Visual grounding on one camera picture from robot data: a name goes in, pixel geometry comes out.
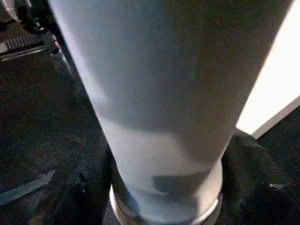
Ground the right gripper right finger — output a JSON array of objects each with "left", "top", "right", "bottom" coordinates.
[{"left": 220, "top": 134, "right": 300, "bottom": 225}]

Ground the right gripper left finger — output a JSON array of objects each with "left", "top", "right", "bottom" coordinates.
[{"left": 30, "top": 150, "right": 117, "bottom": 225}]

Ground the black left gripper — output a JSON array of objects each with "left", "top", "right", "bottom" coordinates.
[{"left": 0, "top": 0, "right": 75, "bottom": 79}]

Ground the white plastic table top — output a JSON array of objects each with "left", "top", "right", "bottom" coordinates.
[{"left": 108, "top": 0, "right": 300, "bottom": 225}]

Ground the white plastic table leg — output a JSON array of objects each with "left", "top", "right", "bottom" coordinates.
[{"left": 48, "top": 0, "right": 295, "bottom": 222}]

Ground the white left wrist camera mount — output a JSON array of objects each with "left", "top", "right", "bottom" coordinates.
[{"left": 0, "top": 0, "right": 33, "bottom": 23}]

